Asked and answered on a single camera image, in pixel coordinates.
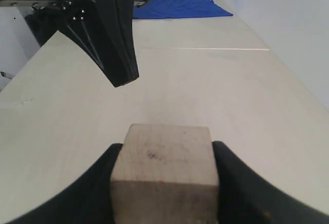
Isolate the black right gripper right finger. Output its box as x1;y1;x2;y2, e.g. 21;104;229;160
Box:
212;141;328;223

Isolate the blue cloth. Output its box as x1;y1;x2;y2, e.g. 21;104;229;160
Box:
133;0;233;20

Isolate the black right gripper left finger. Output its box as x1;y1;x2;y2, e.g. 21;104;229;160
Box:
10;143;123;223

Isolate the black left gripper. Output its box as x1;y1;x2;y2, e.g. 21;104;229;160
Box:
1;0;150;87

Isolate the small wooden cube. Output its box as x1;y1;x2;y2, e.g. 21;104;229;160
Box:
110;124;219;223

